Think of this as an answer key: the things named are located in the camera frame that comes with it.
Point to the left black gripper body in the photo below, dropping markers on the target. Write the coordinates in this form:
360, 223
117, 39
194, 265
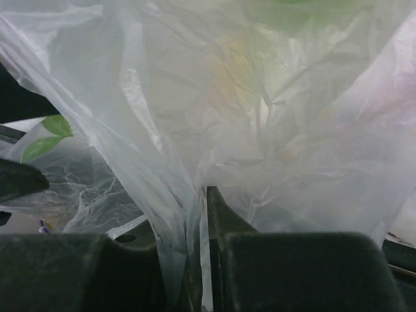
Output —
29, 175

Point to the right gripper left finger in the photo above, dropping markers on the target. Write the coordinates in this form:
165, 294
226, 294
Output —
84, 272

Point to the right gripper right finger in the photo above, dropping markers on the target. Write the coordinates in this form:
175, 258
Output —
253, 271

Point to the translucent white plastic bag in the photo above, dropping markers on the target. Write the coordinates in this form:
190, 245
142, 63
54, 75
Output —
160, 100

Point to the green fake fruit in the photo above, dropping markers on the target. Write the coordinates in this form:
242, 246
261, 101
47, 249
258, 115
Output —
295, 16

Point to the black metal base rail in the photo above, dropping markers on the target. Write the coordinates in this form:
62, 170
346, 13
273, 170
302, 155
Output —
401, 260

